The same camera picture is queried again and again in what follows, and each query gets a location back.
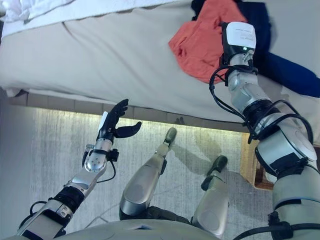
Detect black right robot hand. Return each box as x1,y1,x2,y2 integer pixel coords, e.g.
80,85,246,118
219,21,257,67

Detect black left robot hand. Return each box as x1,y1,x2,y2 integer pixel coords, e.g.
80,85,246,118
96,98,143,142

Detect orange garment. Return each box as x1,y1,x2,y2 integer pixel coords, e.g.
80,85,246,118
168,0,248,85

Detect black garment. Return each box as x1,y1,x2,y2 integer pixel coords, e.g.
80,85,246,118
191,0,320,99

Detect beige bed blanket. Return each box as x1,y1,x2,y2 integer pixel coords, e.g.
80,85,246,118
0,0,320,126

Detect brown wicker basket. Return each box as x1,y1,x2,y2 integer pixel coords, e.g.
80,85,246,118
239,132,276,191

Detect grey striped area rug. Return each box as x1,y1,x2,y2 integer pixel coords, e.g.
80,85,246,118
0,107,320,240

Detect silver left robot leg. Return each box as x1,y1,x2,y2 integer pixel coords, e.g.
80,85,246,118
119,127,178,221

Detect silver robot leg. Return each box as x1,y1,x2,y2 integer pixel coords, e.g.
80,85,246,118
119,127,178,221
191,154,231,240

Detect grey robot torso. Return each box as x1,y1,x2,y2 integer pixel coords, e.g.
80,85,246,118
53,219,221,240

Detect white duvet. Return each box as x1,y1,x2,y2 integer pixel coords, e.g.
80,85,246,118
0,0,193,33

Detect silver right robot leg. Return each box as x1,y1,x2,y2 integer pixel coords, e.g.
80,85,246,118
191,154,231,240

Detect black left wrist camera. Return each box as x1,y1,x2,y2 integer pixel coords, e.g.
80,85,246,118
108,148,120,162

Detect brown upholstered bed frame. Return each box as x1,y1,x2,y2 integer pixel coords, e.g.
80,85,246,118
0,0,320,134

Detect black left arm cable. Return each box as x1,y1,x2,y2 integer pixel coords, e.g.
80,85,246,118
98,161,117,184

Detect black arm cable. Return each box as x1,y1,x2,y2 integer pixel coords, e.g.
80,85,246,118
208,63,315,146
98,161,117,184

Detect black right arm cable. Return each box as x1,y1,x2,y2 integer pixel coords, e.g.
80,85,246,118
208,63,315,146

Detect thin grey floor cable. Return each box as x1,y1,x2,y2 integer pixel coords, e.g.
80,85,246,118
87,202,119,226

